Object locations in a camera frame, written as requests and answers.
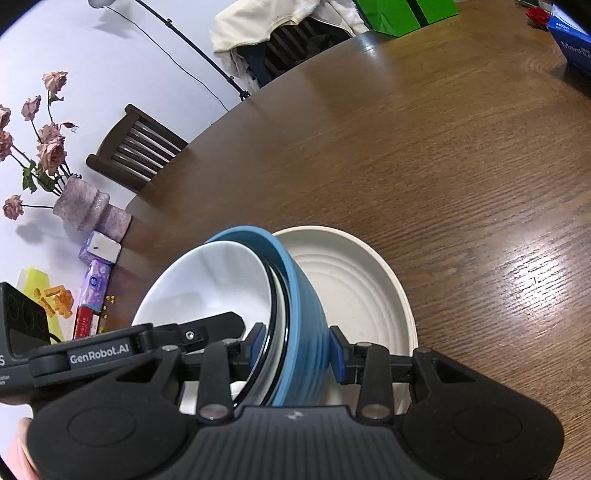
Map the person's left hand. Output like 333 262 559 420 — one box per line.
0 417 38 480

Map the studio light on stand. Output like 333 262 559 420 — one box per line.
89 0 253 101

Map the cream ribbed plate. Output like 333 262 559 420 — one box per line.
178 226 419 416

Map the blue bowl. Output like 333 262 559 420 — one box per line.
202 224 336 409

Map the blue tissue pack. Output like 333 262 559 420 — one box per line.
547 4 591 78

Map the dark wooden chair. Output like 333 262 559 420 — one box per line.
85 104 189 195
240 20 334 88

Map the green shopping bag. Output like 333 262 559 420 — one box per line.
353 0 459 37

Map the red artificial flower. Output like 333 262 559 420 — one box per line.
525 6 553 30

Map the cream jacket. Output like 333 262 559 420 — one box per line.
209 0 371 55

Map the purple tissue box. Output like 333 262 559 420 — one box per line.
78 230 122 267

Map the red box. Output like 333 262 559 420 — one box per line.
72 305 100 340

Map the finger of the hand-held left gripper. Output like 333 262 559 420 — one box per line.
151 311 246 355

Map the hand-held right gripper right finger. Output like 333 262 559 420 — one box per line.
329 325 476 421

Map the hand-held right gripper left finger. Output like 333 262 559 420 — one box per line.
115 323 267 424

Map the black power cable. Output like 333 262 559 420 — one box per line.
103 4 230 112

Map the yellow-green snack bag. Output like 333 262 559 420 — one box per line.
16 266 75 343

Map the purple tissue pack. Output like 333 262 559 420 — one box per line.
76 259 114 311

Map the white bowl with black rim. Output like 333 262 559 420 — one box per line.
231 262 293 409
131 241 273 402

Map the pink textured vase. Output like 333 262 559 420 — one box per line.
52 177 133 243

